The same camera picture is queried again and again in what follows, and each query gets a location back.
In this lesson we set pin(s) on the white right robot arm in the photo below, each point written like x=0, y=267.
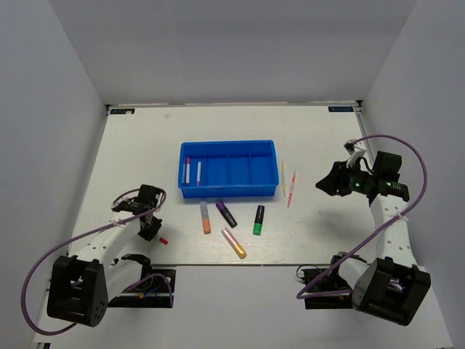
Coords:
x=392, y=287

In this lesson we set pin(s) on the yellow pink clear highlighter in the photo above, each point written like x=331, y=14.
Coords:
x=233, y=242

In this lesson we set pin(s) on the black corner label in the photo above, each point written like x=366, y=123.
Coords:
x=122, y=111
x=340, y=109

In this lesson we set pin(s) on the purple black highlighter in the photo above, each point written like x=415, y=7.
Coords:
x=226, y=214

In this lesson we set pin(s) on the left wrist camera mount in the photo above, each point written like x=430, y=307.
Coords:
x=122, y=205

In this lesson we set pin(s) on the orange clear-cap highlighter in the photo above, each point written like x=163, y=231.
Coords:
x=205, y=217

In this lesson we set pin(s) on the right black corner label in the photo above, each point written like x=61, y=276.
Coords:
x=340, y=109

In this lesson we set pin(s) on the thin red highlighter pen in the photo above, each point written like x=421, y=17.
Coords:
x=291, y=190

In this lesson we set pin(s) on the white pen magenta cap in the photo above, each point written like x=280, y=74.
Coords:
x=198, y=174

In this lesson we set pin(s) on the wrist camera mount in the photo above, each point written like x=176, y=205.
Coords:
x=122, y=205
x=355, y=152

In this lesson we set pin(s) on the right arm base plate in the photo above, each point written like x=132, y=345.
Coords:
x=334, y=287

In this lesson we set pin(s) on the white pen purple cap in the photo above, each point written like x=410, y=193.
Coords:
x=187, y=171

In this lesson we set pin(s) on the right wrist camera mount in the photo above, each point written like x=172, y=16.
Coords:
x=355, y=152

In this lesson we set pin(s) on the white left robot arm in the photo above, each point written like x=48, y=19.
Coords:
x=84, y=283

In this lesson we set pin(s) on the green black highlighter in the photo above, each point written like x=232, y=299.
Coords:
x=258, y=222

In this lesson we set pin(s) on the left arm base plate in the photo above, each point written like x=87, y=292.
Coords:
x=154, y=293

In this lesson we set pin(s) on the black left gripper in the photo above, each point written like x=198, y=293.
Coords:
x=155, y=229

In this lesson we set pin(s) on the thin yellow highlighter pen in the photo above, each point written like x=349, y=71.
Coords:
x=283, y=178

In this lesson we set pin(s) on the blue plastic compartment tray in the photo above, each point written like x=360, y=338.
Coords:
x=236, y=168

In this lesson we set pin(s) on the left black corner label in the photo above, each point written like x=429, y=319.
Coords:
x=122, y=111

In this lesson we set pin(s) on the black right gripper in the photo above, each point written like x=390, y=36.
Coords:
x=330, y=183

